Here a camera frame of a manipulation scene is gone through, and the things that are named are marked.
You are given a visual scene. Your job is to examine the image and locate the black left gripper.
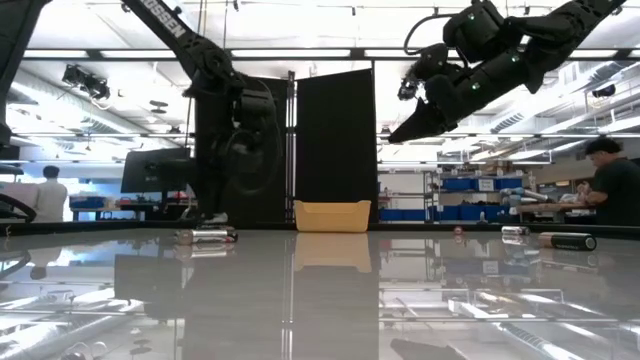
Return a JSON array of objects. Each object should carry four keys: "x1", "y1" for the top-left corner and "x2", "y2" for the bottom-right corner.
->
[{"x1": 193, "y1": 89, "x2": 240, "y2": 224}]

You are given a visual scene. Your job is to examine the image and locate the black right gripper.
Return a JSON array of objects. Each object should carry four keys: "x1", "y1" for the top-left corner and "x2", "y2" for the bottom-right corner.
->
[{"x1": 388, "y1": 69, "x2": 506, "y2": 145}]

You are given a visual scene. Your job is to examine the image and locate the silver black AA battery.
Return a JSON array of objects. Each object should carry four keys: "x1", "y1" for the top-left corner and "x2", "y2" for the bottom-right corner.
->
[{"x1": 189, "y1": 228, "x2": 239, "y2": 245}]

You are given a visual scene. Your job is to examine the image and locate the black computer monitor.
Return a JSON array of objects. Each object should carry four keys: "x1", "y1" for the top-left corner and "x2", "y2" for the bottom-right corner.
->
[{"x1": 120, "y1": 146, "x2": 193, "y2": 206}]

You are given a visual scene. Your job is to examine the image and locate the metal shelf rack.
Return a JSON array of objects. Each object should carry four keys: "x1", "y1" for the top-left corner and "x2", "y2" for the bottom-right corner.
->
[{"x1": 423, "y1": 169, "x2": 532, "y2": 224}]

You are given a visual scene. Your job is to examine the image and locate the black folding screen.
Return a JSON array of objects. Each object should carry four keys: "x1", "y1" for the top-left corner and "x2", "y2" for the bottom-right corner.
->
[{"x1": 198, "y1": 68, "x2": 380, "y2": 225}]

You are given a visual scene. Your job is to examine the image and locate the yellow plastic bin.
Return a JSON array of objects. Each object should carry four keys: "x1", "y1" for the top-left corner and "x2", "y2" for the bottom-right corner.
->
[{"x1": 293, "y1": 199, "x2": 373, "y2": 234}]

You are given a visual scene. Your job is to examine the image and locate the grey cylindrical machine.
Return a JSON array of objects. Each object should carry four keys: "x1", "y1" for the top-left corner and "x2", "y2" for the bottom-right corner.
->
[{"x1": 499, "y1": 187, "x2": 550, "y2": 206}]

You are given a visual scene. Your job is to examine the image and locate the wooden workbench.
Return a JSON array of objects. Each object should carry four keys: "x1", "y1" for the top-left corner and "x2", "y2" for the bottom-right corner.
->
[{"x1": 514, "y1": 202, "x2": 596, "y2": 216}]

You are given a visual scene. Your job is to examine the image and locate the black ceiling spotlights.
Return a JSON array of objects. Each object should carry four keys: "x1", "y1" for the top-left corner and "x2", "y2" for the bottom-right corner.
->
[{"x1": 61, "y1": 63, "x2": 112, "y2": 102}]

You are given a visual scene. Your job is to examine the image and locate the person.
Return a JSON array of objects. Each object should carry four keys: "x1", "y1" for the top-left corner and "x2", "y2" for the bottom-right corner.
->
[
  {"x1": 581, "y1": 136, "x2": 640, "y2": 227},
  {"x1": 31, "y1": 164, "x2": 69, "y2": 224}
]

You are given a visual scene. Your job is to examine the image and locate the black chair armrest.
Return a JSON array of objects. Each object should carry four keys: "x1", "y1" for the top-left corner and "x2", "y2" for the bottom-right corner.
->
[{"x1": 0, "y1": 192, "x2": 38, "y2": 225}]

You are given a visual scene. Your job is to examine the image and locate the pale pink box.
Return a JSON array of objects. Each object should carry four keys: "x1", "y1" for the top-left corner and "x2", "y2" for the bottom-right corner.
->
[{"x1": 0, "y1": 181, "x2": 36, "y2": 217}]

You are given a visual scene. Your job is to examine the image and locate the black hanging camera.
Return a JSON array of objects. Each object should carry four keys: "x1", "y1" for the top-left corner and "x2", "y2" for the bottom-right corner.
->
[{"x1": 397, "y1": 78, "x2": 422, "y2": 102}]

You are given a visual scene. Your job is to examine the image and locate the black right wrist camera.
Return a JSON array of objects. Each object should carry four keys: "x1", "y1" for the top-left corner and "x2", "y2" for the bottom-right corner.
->
[{"x1": 411, "y1": 43, "x2": 450, "y2": 81}]

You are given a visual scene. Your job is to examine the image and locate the black right camera cable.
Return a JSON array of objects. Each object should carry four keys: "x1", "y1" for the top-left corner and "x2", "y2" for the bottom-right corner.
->
[{"x1": 403, "y1": 13, "x2": 451, "y2": 56}]

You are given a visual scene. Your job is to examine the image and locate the black aluminium table frame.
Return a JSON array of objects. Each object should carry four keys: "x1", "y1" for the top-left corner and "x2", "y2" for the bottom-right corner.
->
[{"x1": 0, "y1": 220, "x2": 640, "y2": 241}]

